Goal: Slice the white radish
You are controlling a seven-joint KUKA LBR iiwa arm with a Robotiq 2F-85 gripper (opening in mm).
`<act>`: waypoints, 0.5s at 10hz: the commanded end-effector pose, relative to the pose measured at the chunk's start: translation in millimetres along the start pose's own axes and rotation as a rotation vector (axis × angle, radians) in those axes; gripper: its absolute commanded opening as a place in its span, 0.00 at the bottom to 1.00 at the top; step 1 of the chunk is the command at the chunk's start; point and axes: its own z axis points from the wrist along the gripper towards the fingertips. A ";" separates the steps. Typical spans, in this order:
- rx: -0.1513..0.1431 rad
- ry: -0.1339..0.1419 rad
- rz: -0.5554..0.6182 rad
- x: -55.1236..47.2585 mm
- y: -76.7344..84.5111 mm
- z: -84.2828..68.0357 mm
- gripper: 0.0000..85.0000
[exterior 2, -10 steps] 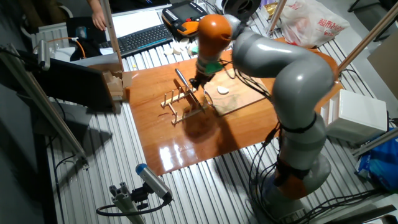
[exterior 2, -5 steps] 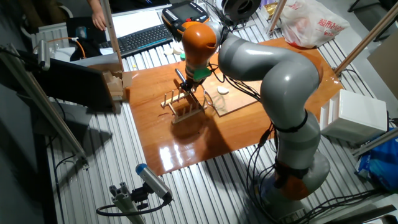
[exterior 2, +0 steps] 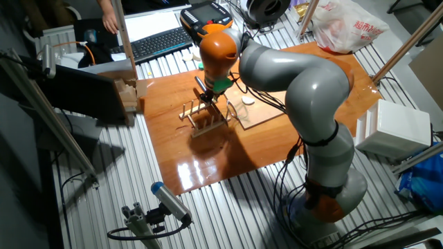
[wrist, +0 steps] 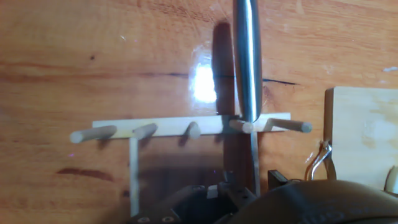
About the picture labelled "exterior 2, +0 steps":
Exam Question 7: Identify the slanted brown frame pole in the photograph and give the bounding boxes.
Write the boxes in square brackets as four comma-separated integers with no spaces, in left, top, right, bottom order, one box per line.
[372,1,443,84]

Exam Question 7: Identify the person's hand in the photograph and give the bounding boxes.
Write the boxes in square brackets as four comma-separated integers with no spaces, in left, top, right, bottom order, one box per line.
[102,10,120,35]

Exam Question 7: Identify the aluminium profile bracket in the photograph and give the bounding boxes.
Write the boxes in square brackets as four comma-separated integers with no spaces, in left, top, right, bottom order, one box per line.
[120,202,163,249]

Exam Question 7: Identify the black keyboard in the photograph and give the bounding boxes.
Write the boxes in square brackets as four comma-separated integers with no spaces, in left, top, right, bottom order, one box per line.
[109,26,194,65]

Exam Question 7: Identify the orange black teach pendant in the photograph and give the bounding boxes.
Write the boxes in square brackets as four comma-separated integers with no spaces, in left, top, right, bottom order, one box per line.
[179,0,234,44]

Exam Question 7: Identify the small wooden blocks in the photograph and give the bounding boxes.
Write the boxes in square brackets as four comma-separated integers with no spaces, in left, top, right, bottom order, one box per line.
[98,68,149,115]

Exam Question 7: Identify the grey aluminium rail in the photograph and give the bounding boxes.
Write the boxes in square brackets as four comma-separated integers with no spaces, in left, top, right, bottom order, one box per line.
[392,141,443,175]

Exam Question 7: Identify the wooden post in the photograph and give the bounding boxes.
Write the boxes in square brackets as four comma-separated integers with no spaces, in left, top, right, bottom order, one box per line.
[111,0,138,80]

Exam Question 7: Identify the bamboo cutting board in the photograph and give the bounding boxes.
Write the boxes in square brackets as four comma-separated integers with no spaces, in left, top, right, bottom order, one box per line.
[223,88,288,131]

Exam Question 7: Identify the person's forearm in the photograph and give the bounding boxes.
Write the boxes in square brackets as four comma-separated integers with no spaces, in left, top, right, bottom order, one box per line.
[96,0,114,15]

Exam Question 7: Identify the wooden peg rack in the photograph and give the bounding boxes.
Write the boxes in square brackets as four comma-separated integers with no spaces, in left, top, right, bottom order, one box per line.
[178,90,233,140]

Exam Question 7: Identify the silver camera blue end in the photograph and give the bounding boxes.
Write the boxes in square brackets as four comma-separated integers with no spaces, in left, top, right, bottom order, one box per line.
[150,181,193,225]

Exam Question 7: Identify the stainless steel cleaver knife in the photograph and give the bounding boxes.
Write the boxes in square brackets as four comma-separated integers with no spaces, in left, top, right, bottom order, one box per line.
[194,75,230,127]

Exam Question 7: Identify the white plastic bag red print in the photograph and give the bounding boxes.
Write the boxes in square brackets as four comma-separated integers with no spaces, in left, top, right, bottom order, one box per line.
[309,0,390,55]

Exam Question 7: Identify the black camera cable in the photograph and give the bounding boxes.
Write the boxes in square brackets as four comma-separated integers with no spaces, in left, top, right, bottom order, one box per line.
[106,216,193,241]

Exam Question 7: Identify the black mouse pad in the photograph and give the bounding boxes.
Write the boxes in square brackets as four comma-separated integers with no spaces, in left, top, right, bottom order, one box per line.
[74,19,118,53]

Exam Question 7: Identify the blue plastic bag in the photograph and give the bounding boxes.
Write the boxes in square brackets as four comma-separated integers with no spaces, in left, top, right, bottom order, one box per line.
[394,142,443,214]

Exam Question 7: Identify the gold foil packet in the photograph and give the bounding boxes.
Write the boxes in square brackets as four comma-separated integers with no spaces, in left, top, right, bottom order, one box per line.
[293,3,311,21]

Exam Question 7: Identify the black monitor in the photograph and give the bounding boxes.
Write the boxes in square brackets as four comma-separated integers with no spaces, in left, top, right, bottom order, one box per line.
[34,64,128,125]

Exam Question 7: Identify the orange cable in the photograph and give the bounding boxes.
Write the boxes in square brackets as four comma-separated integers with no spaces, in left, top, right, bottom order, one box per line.
[51,40,96,66]

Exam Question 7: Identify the black computer mouse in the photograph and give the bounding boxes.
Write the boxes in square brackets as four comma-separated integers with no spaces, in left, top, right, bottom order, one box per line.
[84,28,98,44]

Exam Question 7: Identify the glossy orange wooden board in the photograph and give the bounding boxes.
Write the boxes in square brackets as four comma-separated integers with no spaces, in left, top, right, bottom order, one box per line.
[140,41,383,196]

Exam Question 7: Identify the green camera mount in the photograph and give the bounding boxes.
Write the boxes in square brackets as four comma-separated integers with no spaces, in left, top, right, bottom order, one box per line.
[198,62,235,95]

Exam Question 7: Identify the slanted aluminium beam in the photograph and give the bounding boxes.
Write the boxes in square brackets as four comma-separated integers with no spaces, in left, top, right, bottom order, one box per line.
[0,48,100,190]

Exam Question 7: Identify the brown cardboard panel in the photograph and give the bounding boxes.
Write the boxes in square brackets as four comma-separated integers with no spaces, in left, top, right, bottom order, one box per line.
[408,33,443,112]

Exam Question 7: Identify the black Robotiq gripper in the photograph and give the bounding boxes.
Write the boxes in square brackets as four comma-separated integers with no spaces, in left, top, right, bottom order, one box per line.
[199,86,220,104]

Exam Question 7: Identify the short brown frame pole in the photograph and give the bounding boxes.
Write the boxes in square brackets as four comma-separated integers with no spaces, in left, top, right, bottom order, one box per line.
[297,0,320,37]

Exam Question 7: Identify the white plastic drawer box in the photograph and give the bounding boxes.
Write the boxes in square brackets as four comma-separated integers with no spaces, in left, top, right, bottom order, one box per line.
[355,99,433,160]

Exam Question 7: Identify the black filament spool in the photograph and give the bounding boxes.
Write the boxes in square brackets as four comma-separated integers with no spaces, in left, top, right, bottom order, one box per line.
[246,0,292,29]

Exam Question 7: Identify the black camera clamp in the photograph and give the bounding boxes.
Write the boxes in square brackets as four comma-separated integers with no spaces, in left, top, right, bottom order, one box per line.
[145,203,168,234]

